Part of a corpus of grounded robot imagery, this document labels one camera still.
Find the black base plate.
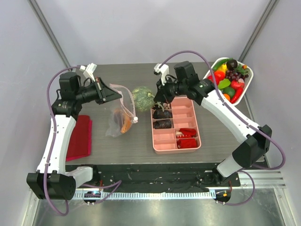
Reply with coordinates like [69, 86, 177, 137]
[65, 163, 240, 193]

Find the floral dark rolled sock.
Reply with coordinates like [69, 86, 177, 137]
[152, 102, 171, 111]

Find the orange tangerine toy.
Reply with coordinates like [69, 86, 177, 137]
[223, 94, 230, 101]

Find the white fruit basket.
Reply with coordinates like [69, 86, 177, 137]
[205, 57, 253, 105]

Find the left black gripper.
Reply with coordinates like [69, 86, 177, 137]
[75, 77, 122, 105]

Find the purple grapes toy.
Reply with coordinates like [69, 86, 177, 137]
[225, 70, 249, 81]

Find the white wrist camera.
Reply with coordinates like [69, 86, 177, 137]
[79, 63, 97, 82]
[154, 64, 169, 86]

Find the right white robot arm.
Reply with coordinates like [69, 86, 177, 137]
[154, 61, 272, 186]

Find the pink compartment tray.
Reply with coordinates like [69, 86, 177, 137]
[151, 97, 201, 154]

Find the red white rolled sock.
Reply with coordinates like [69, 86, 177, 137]
[175, 128, 197, 138]

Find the red tomato toy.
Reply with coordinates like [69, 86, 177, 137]
[207, 70, 225, 85]

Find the red folded cloth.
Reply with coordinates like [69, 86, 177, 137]
[66, 115, 92, 161]

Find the dark rolled sock lower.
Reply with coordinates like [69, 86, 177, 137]
[153, 119, 172, 129]

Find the green lime toy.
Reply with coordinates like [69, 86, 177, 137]
[223, 87, 236, 98]

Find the clear pink zip bag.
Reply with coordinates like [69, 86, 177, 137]
[105, 84, 138, 137]

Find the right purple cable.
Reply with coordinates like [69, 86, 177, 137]
[160, 50, 286, 207]

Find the red chili pepper toy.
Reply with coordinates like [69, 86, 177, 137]
[230, 87, 244, 104]

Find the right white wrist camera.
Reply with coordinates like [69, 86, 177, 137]
[154, 64, 169, 86]

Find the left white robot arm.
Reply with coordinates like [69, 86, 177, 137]
[26, 70, 122, 200]

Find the dark rolled sock middle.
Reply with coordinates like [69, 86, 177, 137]
[153, 110, 173, 119]

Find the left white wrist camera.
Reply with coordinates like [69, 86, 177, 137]
[79, 63, 97, 82]

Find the orange papaya slice toy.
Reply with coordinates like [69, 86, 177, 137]
[113, 108, 132, 134]

